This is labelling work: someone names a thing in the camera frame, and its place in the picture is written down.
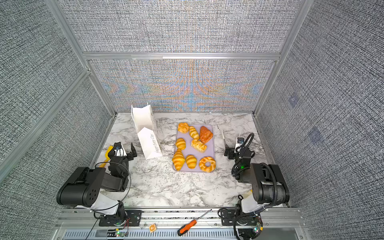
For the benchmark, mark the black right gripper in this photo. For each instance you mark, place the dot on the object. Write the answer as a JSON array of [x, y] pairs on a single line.
[[236, 152]]

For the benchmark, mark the braided yellow pastry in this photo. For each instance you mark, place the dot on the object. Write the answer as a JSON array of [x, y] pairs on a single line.
[[198, 146]]

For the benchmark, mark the white printed paper bag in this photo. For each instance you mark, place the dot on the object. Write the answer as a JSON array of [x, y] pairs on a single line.
[[146, 129]]

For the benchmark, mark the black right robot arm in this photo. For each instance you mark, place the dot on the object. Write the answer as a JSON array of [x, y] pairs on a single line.
[[269, 187]]

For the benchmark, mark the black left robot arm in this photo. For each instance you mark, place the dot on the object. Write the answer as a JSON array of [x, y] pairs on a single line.
[[82, 189]]

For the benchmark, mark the dark orange triangular pastry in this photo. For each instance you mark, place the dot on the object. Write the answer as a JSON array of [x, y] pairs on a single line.
[[205, 135]]

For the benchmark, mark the yellow plastic tool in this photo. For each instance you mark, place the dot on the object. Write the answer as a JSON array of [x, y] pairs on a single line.
[[107, 158]]

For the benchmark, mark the lilac plastic tray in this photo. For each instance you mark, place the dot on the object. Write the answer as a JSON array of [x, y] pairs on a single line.
[[190, 150]]

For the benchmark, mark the small striped croissant upper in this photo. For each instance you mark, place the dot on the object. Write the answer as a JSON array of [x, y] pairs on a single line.
[[194, 133]]

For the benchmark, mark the striped croissant lower middle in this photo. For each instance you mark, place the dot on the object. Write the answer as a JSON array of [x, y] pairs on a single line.
[[191, 161]]

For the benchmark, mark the long striped croissant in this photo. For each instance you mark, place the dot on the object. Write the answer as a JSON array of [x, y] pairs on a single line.
[[178, 160]]

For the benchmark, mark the small round striped roll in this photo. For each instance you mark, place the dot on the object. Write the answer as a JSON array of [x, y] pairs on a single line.
[[180, 144]]

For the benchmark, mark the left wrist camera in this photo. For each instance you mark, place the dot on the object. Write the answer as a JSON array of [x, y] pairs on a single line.
[[119, 150]]

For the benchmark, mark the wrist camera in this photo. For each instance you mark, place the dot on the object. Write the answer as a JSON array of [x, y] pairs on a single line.
[[119, 150], [239, 142]]

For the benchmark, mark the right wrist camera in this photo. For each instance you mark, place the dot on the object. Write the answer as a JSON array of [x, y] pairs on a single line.
[[239, 142]]

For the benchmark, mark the ring shaped bread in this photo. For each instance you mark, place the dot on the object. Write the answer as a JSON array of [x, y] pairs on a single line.
[[207, 164]]

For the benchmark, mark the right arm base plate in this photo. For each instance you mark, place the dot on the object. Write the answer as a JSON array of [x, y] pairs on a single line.
[[231, 216]]

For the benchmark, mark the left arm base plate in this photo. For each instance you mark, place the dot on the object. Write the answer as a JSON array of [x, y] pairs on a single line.
[[130, 218]]

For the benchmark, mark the orange handled screwdriver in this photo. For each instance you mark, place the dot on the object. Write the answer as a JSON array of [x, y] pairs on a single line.
[[185, 228]]

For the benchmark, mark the aluminium front rail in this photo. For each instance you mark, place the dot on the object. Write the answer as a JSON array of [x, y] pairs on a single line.
[[279, 224]]

